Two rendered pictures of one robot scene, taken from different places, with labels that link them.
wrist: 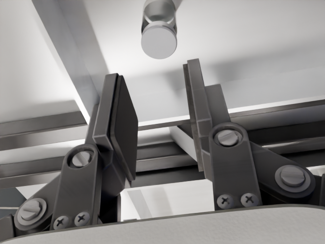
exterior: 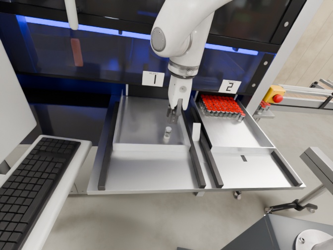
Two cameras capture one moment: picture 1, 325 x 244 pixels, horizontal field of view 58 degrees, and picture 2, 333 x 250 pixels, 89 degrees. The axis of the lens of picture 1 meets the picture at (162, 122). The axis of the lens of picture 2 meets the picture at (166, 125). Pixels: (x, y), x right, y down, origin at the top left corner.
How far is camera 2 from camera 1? 0.53 m
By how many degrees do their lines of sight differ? 60
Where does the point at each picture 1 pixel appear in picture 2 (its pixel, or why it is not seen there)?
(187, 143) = (195, 133)
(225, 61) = (177, 130)
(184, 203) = (227, 143)
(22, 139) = (197, 165)
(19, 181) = (217, 174)
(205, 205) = (227, 138)
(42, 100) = (187, 162)
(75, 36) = (170, 150)
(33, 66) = (177, 160)
